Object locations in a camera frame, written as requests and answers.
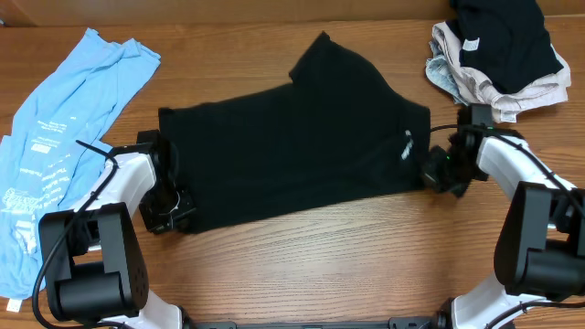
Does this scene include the black t-shirt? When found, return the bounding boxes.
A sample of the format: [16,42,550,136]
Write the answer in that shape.
[158,34,431,233]

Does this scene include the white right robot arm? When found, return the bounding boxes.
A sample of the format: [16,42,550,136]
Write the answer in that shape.
[422,128,584,328]

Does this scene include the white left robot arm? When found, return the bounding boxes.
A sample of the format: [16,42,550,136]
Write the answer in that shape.
[33,130,196,328]

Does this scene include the beige crumpled shorts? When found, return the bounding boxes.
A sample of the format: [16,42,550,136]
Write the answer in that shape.
[431,22,571,122]

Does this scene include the grey patterned cloth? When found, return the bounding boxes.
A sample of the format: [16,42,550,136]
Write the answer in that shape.
[425,40,469,105]

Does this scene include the light blue t-shirt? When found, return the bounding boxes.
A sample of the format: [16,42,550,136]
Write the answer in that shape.
[1,28,161,300]

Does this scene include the dark navy folded garment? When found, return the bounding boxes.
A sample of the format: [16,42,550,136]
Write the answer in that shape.
[449,0,560,90]

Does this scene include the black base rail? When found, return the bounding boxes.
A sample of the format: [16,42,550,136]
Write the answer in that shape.
[184,314,454,329]

